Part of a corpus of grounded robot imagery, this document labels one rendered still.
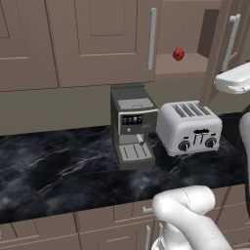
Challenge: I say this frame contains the grey espresso coffee machine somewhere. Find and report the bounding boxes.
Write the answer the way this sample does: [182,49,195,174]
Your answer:
[109,84,160,171]

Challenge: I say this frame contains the white four-slot toaster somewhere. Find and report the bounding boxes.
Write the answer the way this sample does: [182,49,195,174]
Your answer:
[155,100,224,157]

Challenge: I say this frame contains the brown wall cabinet door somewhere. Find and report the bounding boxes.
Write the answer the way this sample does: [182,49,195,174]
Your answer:
[0,0,60,93]
[45,0,163,89]

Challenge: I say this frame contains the brown base cabinet door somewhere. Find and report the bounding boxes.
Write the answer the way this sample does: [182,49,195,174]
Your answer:
[78,221,154,250]

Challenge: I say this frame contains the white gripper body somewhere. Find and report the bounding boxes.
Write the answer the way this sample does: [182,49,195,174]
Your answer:
[213,62,250,96]

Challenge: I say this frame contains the brown open wall cabinet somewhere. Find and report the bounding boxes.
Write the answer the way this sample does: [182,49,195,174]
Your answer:
[154,0,223,80]

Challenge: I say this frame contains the brown drawer front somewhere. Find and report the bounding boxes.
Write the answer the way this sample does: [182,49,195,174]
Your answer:
[75,198,154,234]
[0,212,78,246]
[222,184,249,207]

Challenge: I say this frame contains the brown open cabinet door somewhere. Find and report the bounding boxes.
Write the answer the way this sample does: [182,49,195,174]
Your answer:
[199,0,250,105]

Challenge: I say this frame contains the small red round object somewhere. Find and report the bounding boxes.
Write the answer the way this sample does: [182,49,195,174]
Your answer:
[172,47,187,63]

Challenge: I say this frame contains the white base cabinet handle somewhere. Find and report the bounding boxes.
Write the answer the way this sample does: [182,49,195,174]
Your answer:
[145,225,152,250]

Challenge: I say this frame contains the long white cabinet handle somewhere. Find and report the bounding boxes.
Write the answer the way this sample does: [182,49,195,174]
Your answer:
[221,13,242,73]
[147,7,158,71]

